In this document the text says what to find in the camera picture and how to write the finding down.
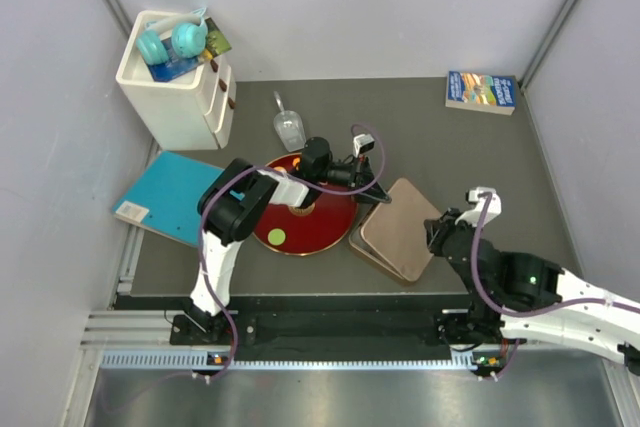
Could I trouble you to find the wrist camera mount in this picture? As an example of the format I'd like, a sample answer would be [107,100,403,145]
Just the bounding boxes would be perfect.
[352,133,375,158]
[455,186,502,227]

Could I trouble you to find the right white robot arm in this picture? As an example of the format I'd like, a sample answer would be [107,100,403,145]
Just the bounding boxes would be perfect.
[424,209,639,374]

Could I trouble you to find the blue notebook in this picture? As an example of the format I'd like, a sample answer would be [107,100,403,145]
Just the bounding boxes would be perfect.
[112,152,223,247]

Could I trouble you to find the grey slotted cable duct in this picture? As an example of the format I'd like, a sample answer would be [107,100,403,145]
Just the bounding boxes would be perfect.
[100,350,501,371]

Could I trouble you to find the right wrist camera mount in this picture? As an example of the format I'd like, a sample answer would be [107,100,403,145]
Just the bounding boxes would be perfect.
[455,186,502,227]

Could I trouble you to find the green round cookie bottom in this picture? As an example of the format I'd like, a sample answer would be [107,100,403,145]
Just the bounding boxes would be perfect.
[267,228,286,246]

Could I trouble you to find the round red lacquer plate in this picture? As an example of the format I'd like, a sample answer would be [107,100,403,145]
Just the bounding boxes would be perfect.
[252,153,360,258]

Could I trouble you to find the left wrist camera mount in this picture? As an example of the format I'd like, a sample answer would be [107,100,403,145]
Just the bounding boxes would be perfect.
[352,133,375,158]

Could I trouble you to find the blue book on cabinet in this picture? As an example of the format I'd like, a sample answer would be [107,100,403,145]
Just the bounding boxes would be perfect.
[148,49,202,82]

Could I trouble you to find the green picture card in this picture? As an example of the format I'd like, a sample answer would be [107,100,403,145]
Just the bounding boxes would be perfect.
[202,17,232,59]

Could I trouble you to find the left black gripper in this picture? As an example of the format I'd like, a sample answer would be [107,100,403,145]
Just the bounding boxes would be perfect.
[316,153,390,205]

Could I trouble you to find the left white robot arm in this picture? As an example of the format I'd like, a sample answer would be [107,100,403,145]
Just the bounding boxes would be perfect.
[184,133,391,344]

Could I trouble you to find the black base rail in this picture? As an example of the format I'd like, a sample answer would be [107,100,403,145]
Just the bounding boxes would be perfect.
[169,296,521,348]

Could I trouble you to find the tin box with paper cups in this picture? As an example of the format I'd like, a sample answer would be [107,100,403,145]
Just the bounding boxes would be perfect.
[348,227,426,286]

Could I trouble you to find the colourful paperback book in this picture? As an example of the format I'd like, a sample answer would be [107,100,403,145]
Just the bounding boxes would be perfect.
[445,71,517,116]

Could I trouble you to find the beige tin lid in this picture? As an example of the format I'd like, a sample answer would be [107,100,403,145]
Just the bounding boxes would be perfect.
[359,178,441,283]

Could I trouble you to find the teal headphones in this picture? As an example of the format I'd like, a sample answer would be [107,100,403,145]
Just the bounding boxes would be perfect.
[136,8,208,65]

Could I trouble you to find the white drawer cabinet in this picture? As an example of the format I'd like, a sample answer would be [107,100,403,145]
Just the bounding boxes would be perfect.
[116,10,236,151]

